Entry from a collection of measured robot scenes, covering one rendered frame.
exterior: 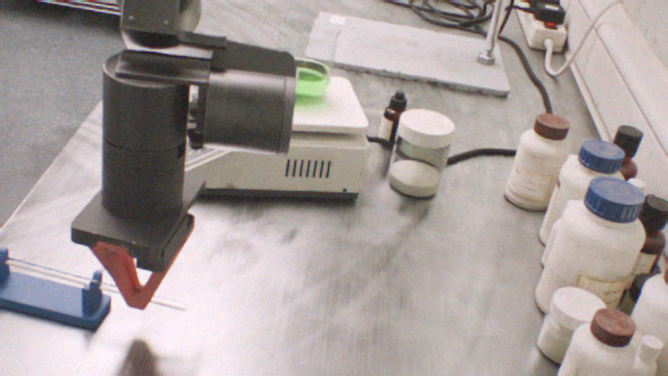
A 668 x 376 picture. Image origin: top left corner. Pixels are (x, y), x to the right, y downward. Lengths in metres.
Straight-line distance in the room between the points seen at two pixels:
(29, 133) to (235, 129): 1.98
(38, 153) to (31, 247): 1.64
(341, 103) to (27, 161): 1.60
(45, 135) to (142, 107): 1.96
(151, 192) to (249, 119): 0.09
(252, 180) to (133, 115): 0.31
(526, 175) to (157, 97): 0.49
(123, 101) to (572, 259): 0.40
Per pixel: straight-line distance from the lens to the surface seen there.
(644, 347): 0.69
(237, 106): 0.53
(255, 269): 0.74
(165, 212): 0.58
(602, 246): 0.72
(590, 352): 0.65
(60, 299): 0.69
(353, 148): 0.82
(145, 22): 0.54
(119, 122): 0.55
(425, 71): 1.19
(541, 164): 0.90
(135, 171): 0.56
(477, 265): 0.81
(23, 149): 2.42
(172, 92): 0.54
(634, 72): 1.11
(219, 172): 0.82
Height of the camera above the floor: 1.20
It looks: 31 degrees down
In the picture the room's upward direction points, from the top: 10 degrees clockwise
